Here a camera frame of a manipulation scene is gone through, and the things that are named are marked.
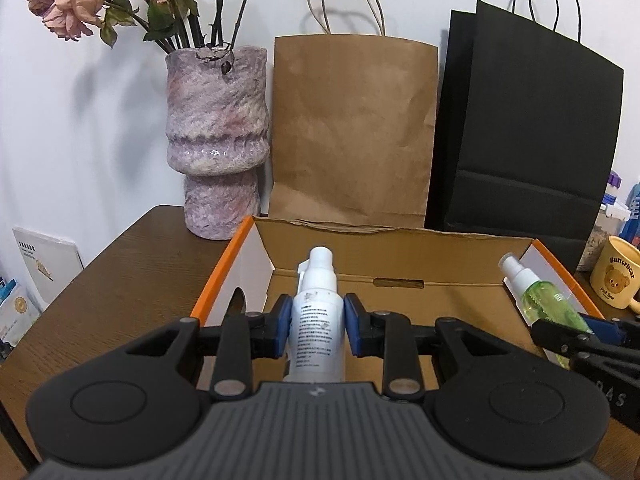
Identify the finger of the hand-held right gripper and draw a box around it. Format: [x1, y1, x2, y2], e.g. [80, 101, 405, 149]
[582, 312, 640, 346]
[531, 319, 640, 361]

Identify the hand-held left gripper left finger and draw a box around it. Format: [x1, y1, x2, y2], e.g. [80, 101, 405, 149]
[125, 294, 293, 402]

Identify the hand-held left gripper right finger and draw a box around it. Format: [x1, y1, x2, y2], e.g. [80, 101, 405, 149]
[344, 292, 506, 402]

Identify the white spray bottle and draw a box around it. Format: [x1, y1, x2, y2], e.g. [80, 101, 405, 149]
[287, 246, 347, 384]

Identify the green spray bottle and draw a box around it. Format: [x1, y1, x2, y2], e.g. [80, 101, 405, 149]
[498, 252, 594, 363]

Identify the orange cardboard box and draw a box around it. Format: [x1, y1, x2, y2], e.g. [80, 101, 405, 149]
[191, 215, 608, 391]

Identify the yellow bear mug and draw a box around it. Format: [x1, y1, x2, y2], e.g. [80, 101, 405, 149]
[590, 235, 640, 312]

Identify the clear container with white lid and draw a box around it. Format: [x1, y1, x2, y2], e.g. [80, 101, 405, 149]
[582, 200, 631, 273]

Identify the brown paper bag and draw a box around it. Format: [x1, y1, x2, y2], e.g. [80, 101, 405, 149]
[269, 0, 440, 231]

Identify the black paper bag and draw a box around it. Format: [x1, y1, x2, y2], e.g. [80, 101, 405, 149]
[425, 0, 626, 273]

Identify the purple marbled ceramic vase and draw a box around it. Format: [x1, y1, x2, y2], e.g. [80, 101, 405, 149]
[166, 46, 271, 240]

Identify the white booklet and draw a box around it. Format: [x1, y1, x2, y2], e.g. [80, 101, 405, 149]
[12, 226, 85, 311]

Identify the blue and white packet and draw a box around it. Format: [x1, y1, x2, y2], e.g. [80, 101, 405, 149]
[0, 275, 42, 361]

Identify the dried rose bouquet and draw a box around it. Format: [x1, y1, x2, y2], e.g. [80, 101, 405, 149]
[25, 0, 266, 61]

